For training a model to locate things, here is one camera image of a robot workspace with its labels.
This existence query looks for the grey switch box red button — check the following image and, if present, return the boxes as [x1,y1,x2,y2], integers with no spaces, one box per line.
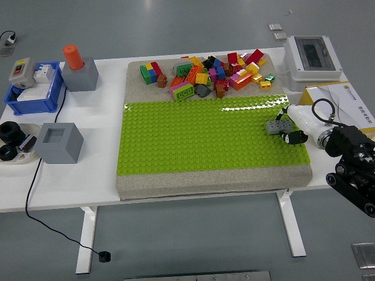
[8,57,36,88]

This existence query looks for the yellow cardboard box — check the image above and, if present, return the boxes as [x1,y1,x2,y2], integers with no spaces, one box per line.
[298,81,375,132]

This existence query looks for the yellow orange brick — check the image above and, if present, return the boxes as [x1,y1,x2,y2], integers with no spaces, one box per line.
[187,56,205,68]

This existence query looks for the white plate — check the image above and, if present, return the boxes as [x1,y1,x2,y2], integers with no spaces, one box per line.
[0,122,43,166]

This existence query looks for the large orange brick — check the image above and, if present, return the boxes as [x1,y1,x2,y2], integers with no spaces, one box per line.
[233,71,253,91]

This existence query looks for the lime green brick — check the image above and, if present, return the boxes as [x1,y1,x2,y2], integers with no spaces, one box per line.
[172,84,196,102]

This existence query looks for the grey brick green studs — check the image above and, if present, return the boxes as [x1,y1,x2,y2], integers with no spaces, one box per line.
[172,62,193,77]

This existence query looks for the long red brick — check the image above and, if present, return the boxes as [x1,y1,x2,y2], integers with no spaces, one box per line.
[245,49,264,66]

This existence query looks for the grey block square recess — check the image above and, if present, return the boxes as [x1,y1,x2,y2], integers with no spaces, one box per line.
[34,122,85,164]

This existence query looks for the green studded baseplate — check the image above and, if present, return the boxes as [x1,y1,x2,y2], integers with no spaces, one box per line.
[116,93,312,177]

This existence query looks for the small black nut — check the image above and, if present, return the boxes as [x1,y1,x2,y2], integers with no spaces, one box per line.
[0,144,19,162]

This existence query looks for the black power cord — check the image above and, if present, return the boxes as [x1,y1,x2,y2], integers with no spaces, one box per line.
[25,84,102,255]

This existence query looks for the grey building brick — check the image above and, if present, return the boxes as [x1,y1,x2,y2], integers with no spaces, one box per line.
[265,119,294,135]

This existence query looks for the white circuit breaker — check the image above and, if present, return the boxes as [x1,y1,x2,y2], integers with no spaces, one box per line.
[33,63,56,85]

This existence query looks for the large black nut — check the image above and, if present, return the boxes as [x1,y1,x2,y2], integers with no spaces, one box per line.
[0,121,26,145]

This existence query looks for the white electrical distribution box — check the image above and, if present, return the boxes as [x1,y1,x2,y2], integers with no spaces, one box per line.
[282,35,343,92]

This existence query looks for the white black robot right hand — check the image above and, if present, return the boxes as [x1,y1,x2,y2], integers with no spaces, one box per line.
[274,104,325,146]

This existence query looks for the metal floor box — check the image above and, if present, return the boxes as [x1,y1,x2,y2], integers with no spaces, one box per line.
[351,242,375,269]

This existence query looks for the blue plastic bin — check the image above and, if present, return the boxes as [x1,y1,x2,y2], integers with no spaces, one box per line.
[2,60,64,115]

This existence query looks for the grey-brown mat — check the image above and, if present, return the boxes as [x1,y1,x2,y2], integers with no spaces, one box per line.
[116,52,313,201]

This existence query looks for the white table leg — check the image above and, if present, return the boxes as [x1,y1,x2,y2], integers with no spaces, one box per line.
[277,190,307,258]
[75,206,98,275]

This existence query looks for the dark grey slope brick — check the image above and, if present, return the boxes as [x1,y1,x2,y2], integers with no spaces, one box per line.
[195,84,212,98]

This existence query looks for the orange cylinder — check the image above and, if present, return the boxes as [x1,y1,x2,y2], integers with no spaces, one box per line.
[62,44,86,71]

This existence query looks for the white floor socket plug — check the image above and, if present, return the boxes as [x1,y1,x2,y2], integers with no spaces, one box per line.
[0,30,18,45]

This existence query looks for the grey block round hole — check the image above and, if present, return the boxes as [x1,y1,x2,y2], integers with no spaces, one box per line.
[60,57,100,93]

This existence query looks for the long metal floor plate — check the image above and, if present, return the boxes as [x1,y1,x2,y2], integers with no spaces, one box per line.
[122,270,272,281]

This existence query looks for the small brown block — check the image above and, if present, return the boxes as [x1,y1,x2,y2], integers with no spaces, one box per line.
[19,133,38,153]

